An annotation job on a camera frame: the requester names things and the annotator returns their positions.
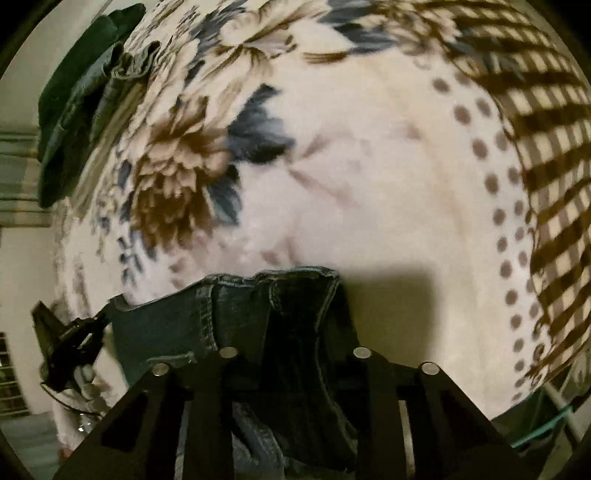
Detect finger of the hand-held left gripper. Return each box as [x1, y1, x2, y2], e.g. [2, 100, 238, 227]
[62, 313, 112, 347]

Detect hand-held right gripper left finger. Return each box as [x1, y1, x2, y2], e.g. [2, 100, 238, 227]
[53, 346, 238, 480]

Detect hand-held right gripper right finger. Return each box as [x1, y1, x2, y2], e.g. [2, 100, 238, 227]
[353, 346, 546, 480]

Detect dark blue jeans pants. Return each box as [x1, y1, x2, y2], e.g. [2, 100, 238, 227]
[110, 267, 370, 480]

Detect person's left forearm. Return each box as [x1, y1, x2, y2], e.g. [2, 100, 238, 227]
[50, 394, 100, 464]

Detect folded beige pants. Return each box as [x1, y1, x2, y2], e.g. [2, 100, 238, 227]
[76, 85, 151, 208]

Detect person's left hand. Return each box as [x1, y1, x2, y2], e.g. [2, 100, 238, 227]
[65, 369, 109, 416]

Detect striped green curtain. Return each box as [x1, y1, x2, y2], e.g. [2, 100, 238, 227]
[0, 131, 52, 227]

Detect teal basket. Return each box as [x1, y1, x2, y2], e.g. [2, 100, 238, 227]
[505, 383, 585, 450]

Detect floral blanket with checked border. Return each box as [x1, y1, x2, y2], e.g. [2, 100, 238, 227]
[51, 0, 591, 416]

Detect dark green fuzzy blanket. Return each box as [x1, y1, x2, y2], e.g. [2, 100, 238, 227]
[37, 4, 148, 208]

